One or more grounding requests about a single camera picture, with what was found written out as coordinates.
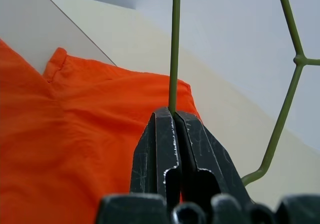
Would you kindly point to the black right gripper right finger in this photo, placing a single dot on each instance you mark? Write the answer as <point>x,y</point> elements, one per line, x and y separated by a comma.
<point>207,154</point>

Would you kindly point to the orange shorts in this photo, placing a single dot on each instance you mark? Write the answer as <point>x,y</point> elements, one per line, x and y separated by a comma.
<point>75,134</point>

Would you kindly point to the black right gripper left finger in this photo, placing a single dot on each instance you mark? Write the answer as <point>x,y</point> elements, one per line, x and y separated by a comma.
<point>150,159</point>

